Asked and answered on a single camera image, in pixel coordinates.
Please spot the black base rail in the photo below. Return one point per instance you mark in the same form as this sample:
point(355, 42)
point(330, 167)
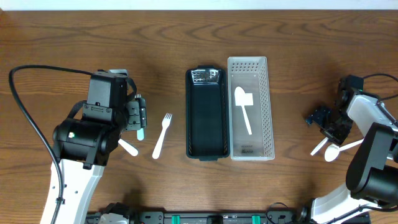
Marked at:
point(121, 213)

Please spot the white plastic fork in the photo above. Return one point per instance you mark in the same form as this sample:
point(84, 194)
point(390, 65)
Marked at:
point(165, 124)

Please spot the dark green plastic basket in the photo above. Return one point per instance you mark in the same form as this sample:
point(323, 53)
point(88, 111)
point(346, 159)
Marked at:
point(207, 118)

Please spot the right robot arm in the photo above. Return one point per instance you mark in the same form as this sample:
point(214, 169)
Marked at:
point(370, 183)

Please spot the light blue plastic fork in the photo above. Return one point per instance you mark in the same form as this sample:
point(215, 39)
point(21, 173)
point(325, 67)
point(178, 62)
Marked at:
point(140, 134)

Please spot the white plastic spoon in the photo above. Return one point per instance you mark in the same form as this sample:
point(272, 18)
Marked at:
point(243, 99)
point(319, 146)
point(333, 151)

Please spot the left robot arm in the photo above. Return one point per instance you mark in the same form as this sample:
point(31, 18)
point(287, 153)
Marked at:
point(82, 145)

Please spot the white fork under arm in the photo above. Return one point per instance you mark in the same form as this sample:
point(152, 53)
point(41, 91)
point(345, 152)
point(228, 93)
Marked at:
point(128, 147)

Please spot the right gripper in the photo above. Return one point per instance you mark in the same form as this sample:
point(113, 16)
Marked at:
point(329, 125)

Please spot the clear white plastic basket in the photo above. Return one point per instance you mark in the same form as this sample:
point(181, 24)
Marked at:
point(251, 74)

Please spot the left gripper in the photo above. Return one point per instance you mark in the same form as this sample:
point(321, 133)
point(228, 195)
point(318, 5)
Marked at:
point(137, 115)

